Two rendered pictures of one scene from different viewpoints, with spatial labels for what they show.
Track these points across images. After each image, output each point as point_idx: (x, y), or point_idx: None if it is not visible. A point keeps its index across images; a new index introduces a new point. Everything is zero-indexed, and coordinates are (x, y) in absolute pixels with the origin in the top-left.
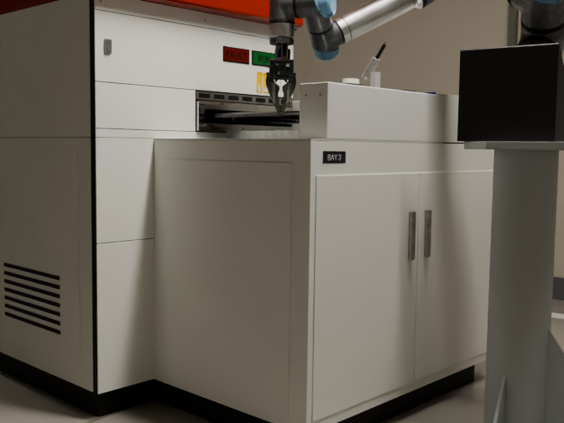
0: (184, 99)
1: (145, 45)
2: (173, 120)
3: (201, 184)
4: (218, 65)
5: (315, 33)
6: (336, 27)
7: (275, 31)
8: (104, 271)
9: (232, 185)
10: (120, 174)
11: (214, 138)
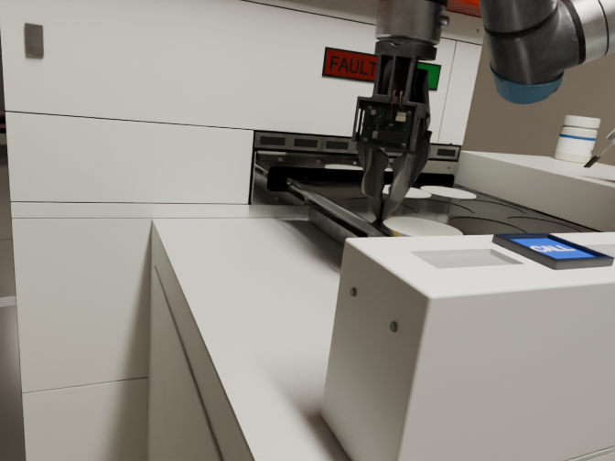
0: (226, 147)
1: (135, 40)
2: (199, 185)
3: (167, 357)
4: (311, 83)
5: (498, 32)
6: (568, 17)
7: (387, 22)
8: (40, 433)
9: (185, 418)
10: (73, 282)
11: (179, 284)
